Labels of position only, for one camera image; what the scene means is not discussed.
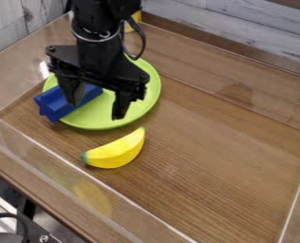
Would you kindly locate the black metal stand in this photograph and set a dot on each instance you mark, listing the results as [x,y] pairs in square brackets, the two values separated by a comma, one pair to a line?
[38,234]

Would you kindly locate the yellow labelled can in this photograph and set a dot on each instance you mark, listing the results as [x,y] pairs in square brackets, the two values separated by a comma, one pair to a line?
[137,20]

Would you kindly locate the green round plate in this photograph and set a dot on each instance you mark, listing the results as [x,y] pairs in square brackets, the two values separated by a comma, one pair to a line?
[95,115]

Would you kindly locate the blue plastic block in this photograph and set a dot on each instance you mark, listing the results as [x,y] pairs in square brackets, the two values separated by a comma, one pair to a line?
[54,106]

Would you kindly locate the yellow toy banana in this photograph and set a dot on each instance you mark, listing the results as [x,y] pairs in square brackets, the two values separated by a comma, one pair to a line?
[117,153]

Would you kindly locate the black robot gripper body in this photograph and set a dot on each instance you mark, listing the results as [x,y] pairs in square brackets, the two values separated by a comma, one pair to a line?
[101,61]

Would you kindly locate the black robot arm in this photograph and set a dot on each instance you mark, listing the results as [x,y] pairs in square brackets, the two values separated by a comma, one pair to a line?
[99,19]

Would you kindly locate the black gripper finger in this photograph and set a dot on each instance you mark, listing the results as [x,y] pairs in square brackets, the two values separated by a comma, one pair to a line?
[73,86]
[125,97]

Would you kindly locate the clear acrylic front wall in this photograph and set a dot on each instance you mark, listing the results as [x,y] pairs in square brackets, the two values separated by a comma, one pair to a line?
[99,213]

